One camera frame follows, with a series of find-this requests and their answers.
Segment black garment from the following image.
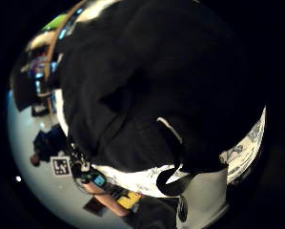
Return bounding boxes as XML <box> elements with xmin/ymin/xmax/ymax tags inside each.
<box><xmin>54</xmin><ymin>0</ymin><xmax>266</xmax><ymax>175</ymax></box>

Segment white marker cube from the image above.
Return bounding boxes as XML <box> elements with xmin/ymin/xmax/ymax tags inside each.
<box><xmin>50</xmin><ymin>155</ymin><xmax>72</xmax><ymax>177</ymax></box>

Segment blue wrist device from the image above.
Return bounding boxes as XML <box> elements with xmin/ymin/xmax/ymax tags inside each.
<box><xmin>92</xmin><ymin>172</ymin><xmax>109</xmax><ymax>189</ymax></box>

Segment the person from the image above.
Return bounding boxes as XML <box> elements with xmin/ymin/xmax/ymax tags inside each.
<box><xmin>122</xmin><ymin>194</ymin><xmax>182</xmax><ymax>229</ymax></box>

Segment dark brown flat object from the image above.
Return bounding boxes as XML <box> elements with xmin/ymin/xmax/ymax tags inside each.
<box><xmin>82</xmin><ymin>197</ymin><xmax>109</xmax><ymax>218</ymax></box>

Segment white blue-patterned cloth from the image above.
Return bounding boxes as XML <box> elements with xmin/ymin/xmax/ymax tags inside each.
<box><xmin>53</xmin><ymin>89</ymin><xmax>268</xmax><ymax>198</ymax></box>

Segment yellow object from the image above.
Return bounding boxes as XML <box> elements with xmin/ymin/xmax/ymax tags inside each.
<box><xmin>115</xmin><ymin>191</ymin><xmax>143</xmax><ymax>211</ymax></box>

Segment green object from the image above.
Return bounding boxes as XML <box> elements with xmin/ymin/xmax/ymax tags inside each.
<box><xmin>41</xmin><ymin>12</ymin><xmax>69</xmax><ymax>32</ymax></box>

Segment wooden shelf frame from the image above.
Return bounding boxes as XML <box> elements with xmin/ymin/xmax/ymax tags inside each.
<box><xmin>42</xmin><ymin>0</ymin><xmax>88</xmax><ymax>82</ymax></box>

